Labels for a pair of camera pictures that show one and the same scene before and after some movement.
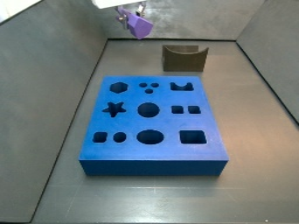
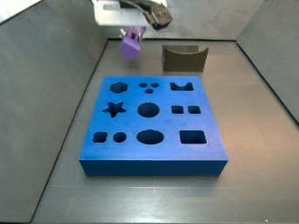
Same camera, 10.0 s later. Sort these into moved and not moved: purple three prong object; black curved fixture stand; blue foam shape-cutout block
Moved: purple three prong object
Not moved: black curved fixture stand; blue foam shape-cutout block
